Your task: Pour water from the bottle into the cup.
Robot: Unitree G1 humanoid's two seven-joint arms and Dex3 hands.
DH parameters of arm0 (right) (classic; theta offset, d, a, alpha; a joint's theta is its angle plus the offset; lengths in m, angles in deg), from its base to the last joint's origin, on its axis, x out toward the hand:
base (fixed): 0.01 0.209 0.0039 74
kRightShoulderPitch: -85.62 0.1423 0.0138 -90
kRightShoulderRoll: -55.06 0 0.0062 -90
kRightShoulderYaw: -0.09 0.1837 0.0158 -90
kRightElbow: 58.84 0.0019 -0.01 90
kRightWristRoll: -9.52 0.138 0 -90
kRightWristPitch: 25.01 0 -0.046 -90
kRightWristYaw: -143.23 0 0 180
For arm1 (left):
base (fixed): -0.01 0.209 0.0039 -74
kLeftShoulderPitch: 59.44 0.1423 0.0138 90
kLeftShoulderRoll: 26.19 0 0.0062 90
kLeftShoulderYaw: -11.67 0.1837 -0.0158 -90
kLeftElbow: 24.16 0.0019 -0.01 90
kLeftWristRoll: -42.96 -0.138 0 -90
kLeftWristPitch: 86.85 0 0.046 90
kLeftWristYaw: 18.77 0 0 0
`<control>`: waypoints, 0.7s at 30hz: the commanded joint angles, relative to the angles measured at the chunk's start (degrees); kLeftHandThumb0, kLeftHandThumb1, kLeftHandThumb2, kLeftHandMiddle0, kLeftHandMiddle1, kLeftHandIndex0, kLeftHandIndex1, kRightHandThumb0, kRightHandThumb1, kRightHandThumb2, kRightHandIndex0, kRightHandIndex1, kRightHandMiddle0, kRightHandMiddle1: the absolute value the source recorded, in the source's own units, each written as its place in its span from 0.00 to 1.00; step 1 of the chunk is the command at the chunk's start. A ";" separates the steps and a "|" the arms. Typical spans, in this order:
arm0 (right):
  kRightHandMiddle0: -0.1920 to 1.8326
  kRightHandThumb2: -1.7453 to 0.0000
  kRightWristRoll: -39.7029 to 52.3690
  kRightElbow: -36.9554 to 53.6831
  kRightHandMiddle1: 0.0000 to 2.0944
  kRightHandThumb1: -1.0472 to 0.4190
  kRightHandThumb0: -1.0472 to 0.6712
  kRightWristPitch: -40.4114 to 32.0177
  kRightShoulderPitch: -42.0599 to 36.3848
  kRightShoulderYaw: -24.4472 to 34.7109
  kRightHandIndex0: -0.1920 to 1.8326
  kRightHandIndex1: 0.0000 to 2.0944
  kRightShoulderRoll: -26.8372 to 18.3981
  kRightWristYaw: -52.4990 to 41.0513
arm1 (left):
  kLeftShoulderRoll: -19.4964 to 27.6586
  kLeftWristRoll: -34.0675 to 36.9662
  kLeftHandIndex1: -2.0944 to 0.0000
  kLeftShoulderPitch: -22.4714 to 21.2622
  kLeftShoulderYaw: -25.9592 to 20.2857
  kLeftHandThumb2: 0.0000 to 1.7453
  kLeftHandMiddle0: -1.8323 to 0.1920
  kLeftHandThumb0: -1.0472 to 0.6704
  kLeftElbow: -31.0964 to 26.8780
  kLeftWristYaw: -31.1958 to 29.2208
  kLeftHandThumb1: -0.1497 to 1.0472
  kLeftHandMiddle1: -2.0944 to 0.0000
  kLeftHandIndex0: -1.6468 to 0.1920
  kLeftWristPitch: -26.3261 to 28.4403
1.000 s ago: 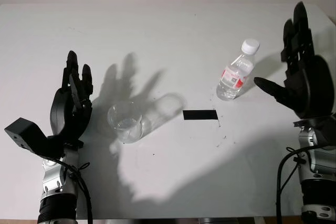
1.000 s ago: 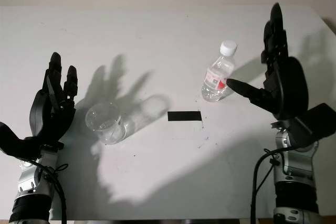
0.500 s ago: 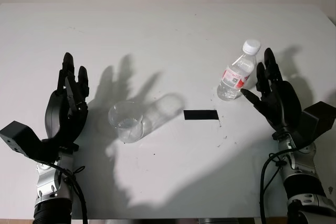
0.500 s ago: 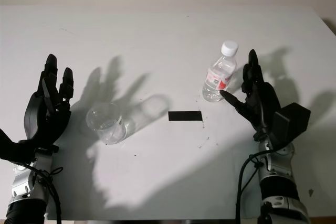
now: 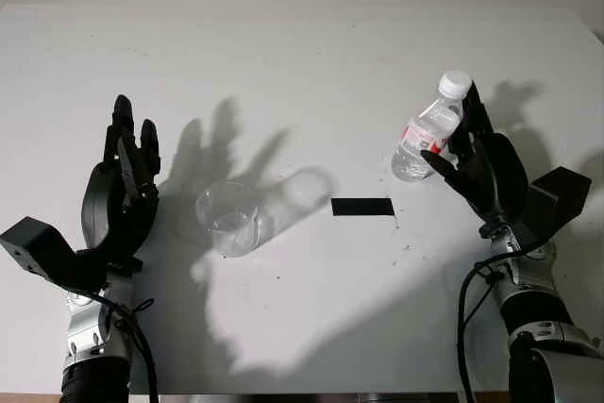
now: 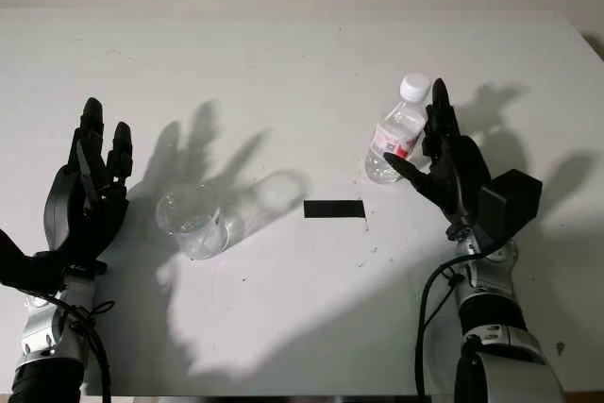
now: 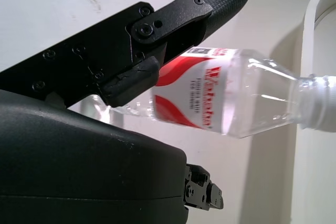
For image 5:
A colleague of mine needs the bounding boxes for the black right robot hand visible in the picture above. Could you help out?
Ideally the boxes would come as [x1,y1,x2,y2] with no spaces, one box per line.
[419,81,529,230]

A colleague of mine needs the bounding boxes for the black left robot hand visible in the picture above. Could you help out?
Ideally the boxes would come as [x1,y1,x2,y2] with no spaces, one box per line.
[79,94,162,262]

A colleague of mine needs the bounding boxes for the clear water bottle red label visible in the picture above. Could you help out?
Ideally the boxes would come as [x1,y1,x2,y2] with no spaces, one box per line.
[390,71,474,183]

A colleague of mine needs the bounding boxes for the clear plastic cup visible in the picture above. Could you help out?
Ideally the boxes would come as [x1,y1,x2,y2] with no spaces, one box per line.
[194,179,271,259]

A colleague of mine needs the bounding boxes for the black tape rectangle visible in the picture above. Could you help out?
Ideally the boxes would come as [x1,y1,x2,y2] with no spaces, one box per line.
[330,196,396,219]

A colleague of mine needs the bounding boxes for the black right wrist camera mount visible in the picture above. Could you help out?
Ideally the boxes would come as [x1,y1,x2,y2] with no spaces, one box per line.
[511,166,593,254]

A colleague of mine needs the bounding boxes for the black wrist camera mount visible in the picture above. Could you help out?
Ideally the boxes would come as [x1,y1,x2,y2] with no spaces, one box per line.
[511,166,593,254]
[0,216,144,294]

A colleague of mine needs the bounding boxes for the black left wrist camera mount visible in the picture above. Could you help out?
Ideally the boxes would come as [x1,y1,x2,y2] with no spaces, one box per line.
[0,216,144,294]

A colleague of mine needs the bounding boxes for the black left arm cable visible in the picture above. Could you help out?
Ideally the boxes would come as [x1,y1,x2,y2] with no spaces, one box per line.
[83,290,159,403]

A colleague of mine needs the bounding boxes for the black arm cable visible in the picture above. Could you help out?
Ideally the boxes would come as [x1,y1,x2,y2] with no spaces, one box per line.
[83,290,159,403]
[456,258,507,403]

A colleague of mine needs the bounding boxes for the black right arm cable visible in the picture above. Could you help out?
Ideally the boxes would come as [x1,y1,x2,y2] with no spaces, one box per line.
[456,258,507,403]

